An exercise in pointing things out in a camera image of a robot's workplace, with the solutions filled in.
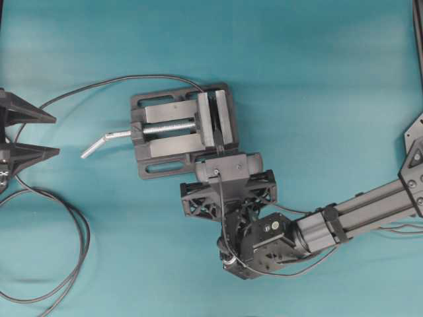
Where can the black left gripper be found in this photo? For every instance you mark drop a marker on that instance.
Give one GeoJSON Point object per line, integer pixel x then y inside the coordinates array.
{"type": "Point", "coordinates": [15, 157]}

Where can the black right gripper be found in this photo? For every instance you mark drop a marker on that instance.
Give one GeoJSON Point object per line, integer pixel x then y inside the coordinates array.
{"type": "Point", "coordinates": [203, 200]}

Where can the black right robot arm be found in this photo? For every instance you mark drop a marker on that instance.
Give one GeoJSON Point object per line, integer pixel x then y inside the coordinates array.
{"type": "Point", "coordinates": [251, 246]}

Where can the black bench vise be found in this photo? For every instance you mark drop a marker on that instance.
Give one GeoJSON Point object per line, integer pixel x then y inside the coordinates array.
{"type": "Point", "coordinates": [172, 129]}

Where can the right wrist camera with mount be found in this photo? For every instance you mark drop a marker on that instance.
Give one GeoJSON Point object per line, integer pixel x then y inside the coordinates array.
{"type": "Point", "coordinates": [229, 174]}

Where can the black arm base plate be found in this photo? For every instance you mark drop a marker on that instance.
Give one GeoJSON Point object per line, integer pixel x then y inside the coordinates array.
{"type": "Point", "coordinates": [413, 132]}

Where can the black aluminium frame rail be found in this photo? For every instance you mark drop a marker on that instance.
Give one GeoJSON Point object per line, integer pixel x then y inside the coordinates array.
{"type": "Point", "coordinates": [417, 23]}

